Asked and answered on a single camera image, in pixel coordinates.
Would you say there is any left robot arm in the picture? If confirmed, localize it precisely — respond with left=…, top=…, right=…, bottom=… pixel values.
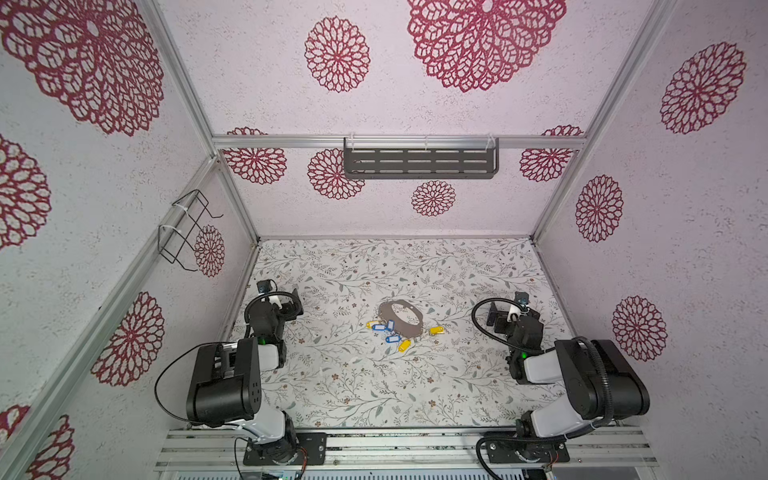
left=185, top=290, right=303, bottom=464

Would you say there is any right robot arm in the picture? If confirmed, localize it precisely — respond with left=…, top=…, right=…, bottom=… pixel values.
left=470, top=297, right=650, bottom=444

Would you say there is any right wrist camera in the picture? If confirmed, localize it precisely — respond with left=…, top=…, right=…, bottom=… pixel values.
left=507, top=291, right=530, bottom=321

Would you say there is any black wire wall basket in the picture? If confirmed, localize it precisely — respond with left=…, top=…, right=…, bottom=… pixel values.
left=156, top=189, right=223, bottom=273

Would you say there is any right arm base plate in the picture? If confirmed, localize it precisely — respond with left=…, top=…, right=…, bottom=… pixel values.
left=483, top=431, right=571, bottom=464

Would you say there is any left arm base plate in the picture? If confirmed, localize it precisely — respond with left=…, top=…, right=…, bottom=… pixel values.
left=243, top=432, right=328, bottom=467

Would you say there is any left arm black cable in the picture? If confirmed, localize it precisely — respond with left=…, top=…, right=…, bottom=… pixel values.
left=153, top=341, right=211, bottom=424

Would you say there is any aluminium front rail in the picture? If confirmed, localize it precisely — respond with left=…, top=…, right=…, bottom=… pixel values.
left=152, top=426, right=658, bottom=474

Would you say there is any grey slotted wall shelf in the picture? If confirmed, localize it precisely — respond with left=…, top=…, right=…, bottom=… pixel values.
left=342, top=137, right=500, bottom=180

